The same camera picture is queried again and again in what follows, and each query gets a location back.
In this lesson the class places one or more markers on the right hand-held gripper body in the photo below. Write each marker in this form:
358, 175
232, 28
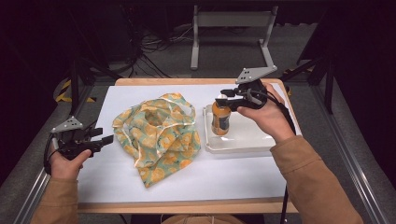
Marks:
250, 95

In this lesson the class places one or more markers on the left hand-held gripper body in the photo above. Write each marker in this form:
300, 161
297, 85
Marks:
74, 144

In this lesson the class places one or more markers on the orange drink bottle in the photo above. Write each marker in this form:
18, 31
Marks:
220, 119

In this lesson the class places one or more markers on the white plastic tray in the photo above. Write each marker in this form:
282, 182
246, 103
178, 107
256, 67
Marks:
246, 137

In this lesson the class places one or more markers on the orange-print green cloth bag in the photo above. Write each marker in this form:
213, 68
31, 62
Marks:
158, 137

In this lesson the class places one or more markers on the person's left hand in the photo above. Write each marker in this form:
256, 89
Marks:
67, 166

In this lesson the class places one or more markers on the person's right hand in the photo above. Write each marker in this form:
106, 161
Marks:
267, 121

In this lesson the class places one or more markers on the yellow black hazard tape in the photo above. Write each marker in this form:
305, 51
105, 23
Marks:
63, 93

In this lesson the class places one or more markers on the black tripod stand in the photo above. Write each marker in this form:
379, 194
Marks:
328, 84
74, 84

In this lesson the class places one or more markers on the grey metal stand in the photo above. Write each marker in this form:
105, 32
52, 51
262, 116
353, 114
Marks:
195, 46

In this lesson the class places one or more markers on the white paper sheet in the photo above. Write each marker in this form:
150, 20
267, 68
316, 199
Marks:
202, 183

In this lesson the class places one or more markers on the person's tan clothing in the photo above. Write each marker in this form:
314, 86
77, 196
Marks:
202, 220

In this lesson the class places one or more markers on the aluminium frame rail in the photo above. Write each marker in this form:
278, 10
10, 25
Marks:
34, 196
351, 174

